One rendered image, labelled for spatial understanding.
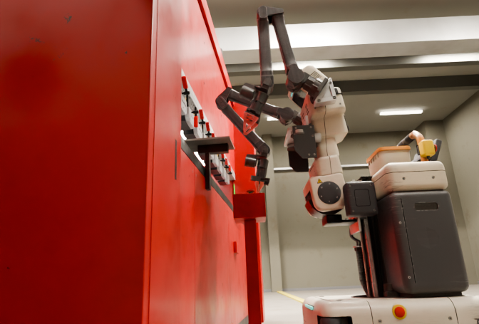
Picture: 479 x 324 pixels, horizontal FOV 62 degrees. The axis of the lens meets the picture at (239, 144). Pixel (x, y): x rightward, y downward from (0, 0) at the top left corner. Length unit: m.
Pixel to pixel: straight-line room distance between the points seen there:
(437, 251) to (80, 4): 1.48
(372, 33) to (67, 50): 6.55
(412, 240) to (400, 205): 0.14
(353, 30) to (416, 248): 5.76
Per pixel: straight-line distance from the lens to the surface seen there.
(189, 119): 2.12
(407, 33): 7.43
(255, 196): 2.01
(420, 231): 1.75
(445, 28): 7.72
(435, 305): 1.71
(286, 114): 2.23
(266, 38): 1.97
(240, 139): 4.21
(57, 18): 1.01
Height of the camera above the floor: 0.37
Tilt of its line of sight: 19 degrees up
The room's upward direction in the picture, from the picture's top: 2 degrees counter-clockwise
